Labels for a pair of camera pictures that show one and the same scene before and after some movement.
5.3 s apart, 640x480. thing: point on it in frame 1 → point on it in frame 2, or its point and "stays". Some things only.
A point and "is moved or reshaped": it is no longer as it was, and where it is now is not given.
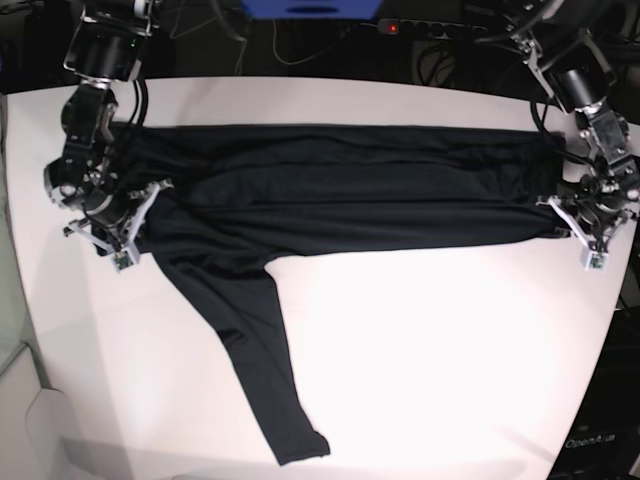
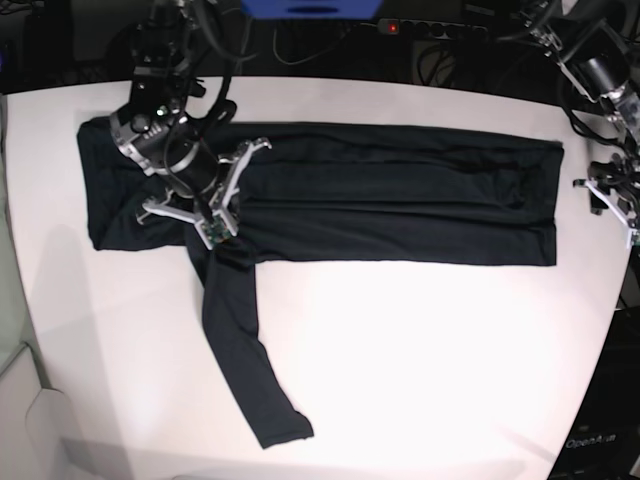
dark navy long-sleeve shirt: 240,195 is moved or reshaped
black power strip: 431,29 stays
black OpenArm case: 603,440 stays
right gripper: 117,212 → 211,212
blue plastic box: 312,10 stays
